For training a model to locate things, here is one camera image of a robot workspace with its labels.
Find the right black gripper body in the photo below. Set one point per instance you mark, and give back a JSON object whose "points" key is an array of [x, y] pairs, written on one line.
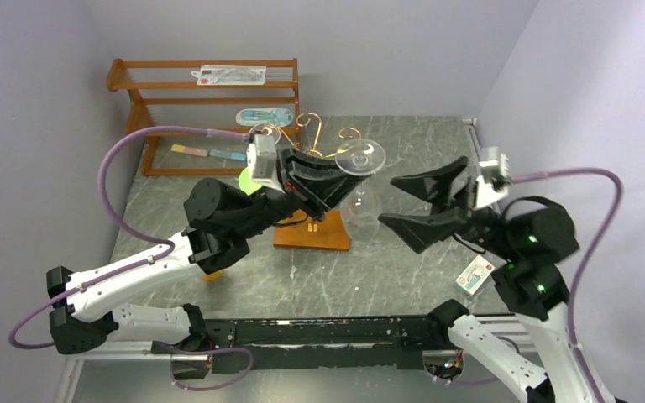
{"points": [[464, 207]]}

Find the packaged item top shelf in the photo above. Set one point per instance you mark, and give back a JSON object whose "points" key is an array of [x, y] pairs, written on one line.
{"points": [[225, 75]]}

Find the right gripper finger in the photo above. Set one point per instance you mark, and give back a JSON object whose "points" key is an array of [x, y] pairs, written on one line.
{"points": [[421, 232], [435, 186]]}

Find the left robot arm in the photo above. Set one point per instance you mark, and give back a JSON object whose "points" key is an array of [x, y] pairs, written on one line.
{"points": [[93, 307]]}

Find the blue packaged item lower shelf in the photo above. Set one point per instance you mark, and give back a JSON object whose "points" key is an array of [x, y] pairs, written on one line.
{"points": [[249, 117]]}

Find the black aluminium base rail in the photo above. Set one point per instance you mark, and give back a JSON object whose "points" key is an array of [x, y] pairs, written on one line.
{"points": [[343, 342]]}

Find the orange plastic wine glass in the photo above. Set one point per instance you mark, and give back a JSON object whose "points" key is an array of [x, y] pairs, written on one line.
{"points": [[213, 276]]}

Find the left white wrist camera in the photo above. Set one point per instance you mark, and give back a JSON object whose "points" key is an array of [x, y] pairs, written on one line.
{"points": [[262, 161]]}

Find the yellow pink eraser stick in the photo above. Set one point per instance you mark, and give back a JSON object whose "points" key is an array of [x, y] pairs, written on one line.
{"points": [[182, 149]]}

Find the blue eraser stick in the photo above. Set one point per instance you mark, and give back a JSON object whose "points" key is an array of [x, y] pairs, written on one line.
{"points": [[228, 155]]}

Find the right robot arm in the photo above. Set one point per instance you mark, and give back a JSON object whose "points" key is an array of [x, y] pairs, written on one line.
{"points": [[529, 282]]}

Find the gold wire wine glass rack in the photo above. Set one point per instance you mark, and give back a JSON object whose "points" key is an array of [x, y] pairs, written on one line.
{"points": [[301, 231]]}

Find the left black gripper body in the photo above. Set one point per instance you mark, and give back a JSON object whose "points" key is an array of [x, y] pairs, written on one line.
{"points": [[301, 204]]}

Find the green plastic wine glass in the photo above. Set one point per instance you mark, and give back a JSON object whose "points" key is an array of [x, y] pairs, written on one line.
{"points": [[246, 184]]}

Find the small white teal box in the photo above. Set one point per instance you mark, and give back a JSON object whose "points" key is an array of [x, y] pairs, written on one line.
{"points": [[473, 277]]}

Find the clear wine glass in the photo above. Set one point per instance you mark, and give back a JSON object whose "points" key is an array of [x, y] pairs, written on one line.
{"points": [[264, 130], [361, 158]]}

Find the wooden two-tier shelf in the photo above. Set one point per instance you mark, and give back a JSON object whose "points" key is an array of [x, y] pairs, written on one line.
{"points": [[169, 83]]}

